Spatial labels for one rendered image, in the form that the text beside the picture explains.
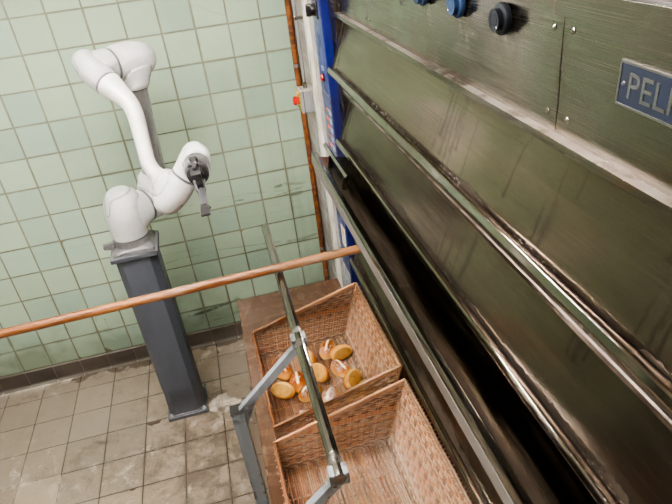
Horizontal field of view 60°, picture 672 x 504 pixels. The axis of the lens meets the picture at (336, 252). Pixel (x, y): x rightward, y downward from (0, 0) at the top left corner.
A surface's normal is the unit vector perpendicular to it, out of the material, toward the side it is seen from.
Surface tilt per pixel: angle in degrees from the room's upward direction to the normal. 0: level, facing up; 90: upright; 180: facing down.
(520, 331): 70
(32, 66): 90
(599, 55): 90
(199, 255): 90
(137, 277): 90
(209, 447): 0
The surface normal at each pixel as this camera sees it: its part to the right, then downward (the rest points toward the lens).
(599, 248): -0.94, -0.09
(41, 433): -0.11, -0.85
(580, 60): -0.96, 0.22
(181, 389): 0.25, 0.48
